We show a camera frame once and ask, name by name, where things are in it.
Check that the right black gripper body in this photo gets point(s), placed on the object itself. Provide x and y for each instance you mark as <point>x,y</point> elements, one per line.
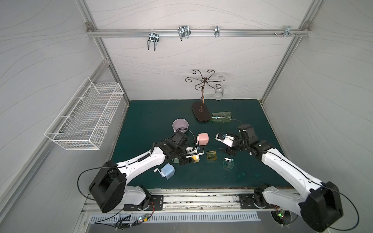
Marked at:
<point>233,144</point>

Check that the yellow pencil sharpener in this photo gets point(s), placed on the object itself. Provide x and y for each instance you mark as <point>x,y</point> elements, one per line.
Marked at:
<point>195,159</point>

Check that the green clear tray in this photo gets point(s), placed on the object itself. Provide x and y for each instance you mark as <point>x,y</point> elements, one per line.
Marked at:
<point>228,163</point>

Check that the pink pencil sharpener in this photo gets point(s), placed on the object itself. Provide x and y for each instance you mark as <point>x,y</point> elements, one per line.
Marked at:
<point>202,139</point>

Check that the yellow clear tray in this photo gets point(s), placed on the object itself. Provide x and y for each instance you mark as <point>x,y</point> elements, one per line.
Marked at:
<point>211,156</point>

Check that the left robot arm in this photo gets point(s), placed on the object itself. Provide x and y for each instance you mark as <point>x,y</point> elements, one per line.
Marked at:
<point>110,187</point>

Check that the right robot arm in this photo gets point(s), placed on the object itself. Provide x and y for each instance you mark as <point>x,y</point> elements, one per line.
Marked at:
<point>316,202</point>

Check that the blue pencil sharpener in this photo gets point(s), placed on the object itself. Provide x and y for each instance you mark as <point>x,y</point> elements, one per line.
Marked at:
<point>166,172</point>

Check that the purple bowl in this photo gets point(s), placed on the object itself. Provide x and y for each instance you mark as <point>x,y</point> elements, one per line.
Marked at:
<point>180,123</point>

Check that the copper wine glass stand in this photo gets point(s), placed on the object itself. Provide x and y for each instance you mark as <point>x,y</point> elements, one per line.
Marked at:
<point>199,108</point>

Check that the clear hanging wine glass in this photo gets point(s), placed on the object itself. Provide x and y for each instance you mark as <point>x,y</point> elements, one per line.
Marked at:
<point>219,90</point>

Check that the white vent grille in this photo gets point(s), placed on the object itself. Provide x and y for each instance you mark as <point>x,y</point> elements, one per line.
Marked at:
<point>180,217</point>

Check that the metal double hook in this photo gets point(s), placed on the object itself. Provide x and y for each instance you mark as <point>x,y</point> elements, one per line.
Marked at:
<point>154,38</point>

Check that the metal clamp hook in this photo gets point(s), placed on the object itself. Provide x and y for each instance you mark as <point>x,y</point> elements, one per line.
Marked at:
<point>287,33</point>

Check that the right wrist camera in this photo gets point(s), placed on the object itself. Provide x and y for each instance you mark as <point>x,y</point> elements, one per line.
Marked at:
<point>225,139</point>

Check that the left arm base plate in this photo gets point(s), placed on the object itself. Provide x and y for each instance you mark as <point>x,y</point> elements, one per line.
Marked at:
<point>156,201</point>

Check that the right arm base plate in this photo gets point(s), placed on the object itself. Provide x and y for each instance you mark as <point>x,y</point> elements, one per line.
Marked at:
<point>246,201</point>

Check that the white wire basket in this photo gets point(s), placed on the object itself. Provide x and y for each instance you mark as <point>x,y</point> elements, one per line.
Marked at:
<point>84,121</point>

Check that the small metal ring hook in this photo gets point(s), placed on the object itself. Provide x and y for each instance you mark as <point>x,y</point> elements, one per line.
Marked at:
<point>216,31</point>

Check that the metal wire hook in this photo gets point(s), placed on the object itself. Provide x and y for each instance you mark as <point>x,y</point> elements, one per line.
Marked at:
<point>184,32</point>

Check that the aluminium top rail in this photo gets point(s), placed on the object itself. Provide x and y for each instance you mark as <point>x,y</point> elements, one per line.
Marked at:
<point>169,33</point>

